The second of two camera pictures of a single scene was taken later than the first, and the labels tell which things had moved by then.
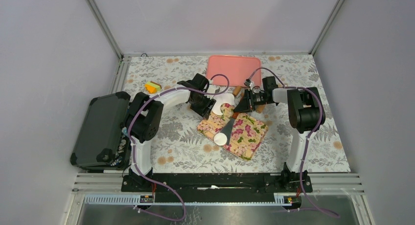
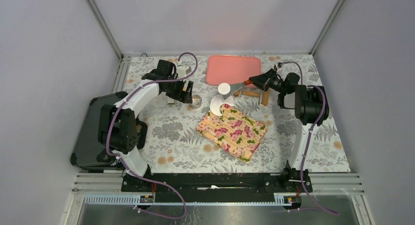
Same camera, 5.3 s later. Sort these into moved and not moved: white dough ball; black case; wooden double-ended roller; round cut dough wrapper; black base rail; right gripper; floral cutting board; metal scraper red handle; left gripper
Moved: round cut dough wrapper; left gripper; right gripper; metal scraper red handle; wooden double-ended roller
Not moved: floral cutting board; black base rail; black case; white dough ball
